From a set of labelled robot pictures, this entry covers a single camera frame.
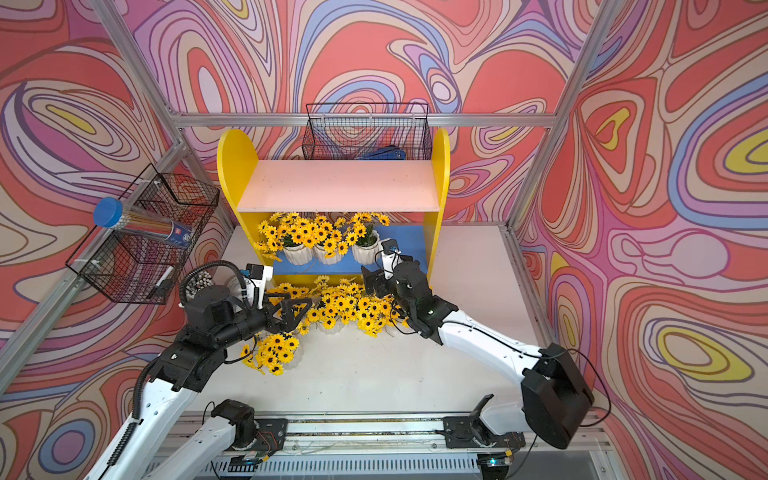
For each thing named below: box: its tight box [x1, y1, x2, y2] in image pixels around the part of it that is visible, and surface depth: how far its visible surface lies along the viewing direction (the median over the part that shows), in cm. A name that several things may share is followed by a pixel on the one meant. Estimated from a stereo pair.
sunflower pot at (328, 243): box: [314, 215, 349, 265], surface depth 82 cm
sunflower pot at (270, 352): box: [240, 332, 300, 376], surface depth 76 cm
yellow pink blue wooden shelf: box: [217, 128, 451, 282], surface depth 79 cm
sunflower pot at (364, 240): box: [345, 213, 380, 265], surface depth 88 cm
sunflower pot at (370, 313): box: [340, 278, 401, 338], surface depth 82 cm
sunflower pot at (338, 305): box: [309, 275, 363, 334], surface depth 83 cm
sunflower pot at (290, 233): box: [253, 213, 316, 266], surface depth 82 cm
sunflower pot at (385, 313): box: [372, 294, 409, 338], surface depth 82 cm
